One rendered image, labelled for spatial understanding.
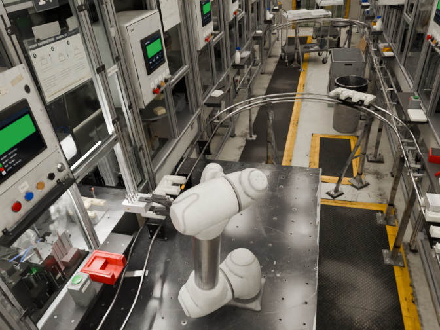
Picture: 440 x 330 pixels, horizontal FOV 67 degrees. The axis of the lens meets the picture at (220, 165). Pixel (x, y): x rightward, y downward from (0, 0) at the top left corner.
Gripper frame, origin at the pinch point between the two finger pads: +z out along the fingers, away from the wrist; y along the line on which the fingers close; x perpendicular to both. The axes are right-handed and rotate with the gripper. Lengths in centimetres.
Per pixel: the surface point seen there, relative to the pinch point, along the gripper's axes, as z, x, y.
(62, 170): 16.9, 25.1, 36.8
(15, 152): 16, 41, 56
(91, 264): 13.1, 34.5, -9.0
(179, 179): 0.2, -42.5, -16.5
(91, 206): 37.1, -2.1, -9.5
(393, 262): -145, -76, -102
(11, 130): 16, 39, 63
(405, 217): -145, -78, -58
